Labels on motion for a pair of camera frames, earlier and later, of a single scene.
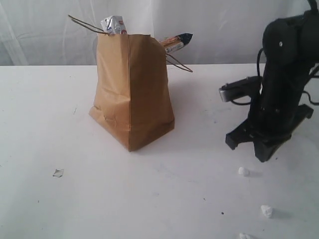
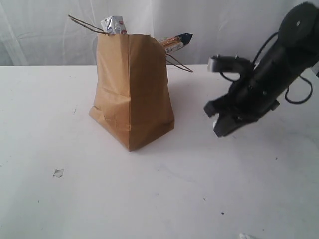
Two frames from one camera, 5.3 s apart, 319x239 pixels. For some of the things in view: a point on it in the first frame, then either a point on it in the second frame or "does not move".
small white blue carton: x=113 y=25 does not move
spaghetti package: x=174 y=42 does not move
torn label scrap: x=58 y=173 does not move
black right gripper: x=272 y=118 -> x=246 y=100
